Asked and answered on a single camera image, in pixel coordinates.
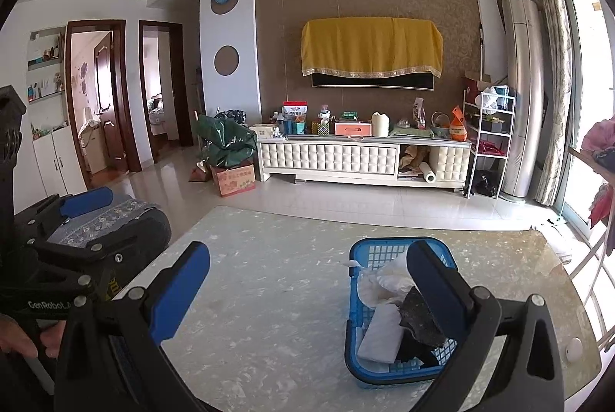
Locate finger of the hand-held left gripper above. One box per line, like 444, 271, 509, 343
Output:
13, 186, 115, 246
26, 234, 141, 284

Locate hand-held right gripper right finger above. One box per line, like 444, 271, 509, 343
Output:
406, 240, 564, 412

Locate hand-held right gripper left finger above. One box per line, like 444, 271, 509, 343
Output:
54, 240, 212, 412

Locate black fabric piece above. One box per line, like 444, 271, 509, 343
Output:
401, 287, 450, 348

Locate white cloth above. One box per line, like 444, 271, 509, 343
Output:
358, 256, 416, 304

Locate black cloth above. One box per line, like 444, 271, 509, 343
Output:
396, 335, 440, 369

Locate white towel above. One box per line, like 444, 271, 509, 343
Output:
356, 304, 404, 362

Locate blue plastic basket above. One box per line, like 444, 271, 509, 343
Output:
343, 236, 459, 391

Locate person's left hand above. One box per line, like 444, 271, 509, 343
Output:
0, 315, 68, 360

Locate grey cushioned chair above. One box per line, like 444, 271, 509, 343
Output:
45, 196, 173, 278

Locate black plastic bag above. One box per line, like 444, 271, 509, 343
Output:
473, 170, 500, 198

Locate cardboard box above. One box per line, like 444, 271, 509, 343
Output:
210, 162, 256, 198

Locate green plastic bag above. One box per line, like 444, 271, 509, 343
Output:
194, 113, 258, 168

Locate orange jug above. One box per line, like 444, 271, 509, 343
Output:
449, 105, 469, 141

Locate white tufted tv cabinet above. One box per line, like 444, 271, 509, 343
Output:
257, 138, 472, 194

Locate white metal rack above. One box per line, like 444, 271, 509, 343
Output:
464, 88, 516, 200

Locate pink box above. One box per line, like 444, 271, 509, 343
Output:
334, 121, 373, 138

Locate standing air conditioner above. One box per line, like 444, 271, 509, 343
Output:
500, 0, 546, 201

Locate red snack bag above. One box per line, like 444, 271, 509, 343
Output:
281, 101, 309, 135

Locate pink clothes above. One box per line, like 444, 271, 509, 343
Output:
581, 116, 615, 153

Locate yellow cloth cover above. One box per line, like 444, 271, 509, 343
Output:
301, 18, 444, 78

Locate patterned curtain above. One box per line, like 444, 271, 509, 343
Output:
519, 0, 575, 206

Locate white wall cabinet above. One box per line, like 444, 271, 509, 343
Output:
26, 27, 87, 196

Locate dark wooden door frame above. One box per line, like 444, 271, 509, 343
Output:
138, 20, 194, 163
65, 19, 142, 189

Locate round brown wall disc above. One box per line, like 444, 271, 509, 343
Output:
214, 45, 240, 76

